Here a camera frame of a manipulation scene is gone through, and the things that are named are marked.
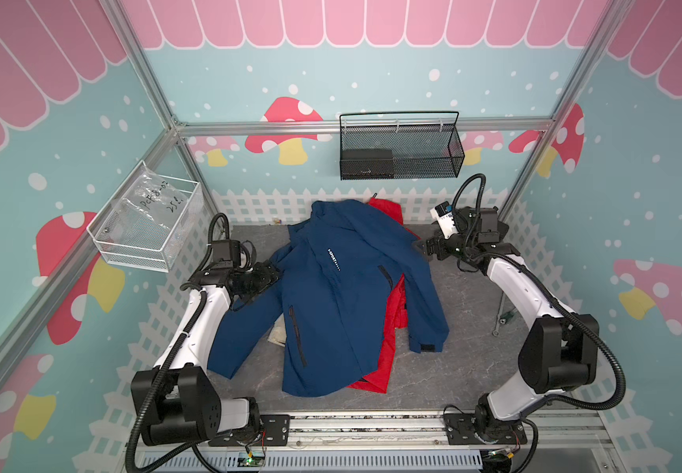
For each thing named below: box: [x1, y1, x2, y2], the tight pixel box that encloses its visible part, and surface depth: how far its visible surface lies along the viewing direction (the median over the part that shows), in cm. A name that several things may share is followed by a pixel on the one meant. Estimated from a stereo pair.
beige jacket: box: [267, 312, 287, 347], surface depth 91 cm
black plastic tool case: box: [477, 204, 501, 244], surface depth 68 cm
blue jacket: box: [208, 199, 450, 398], surface depth 89 cm
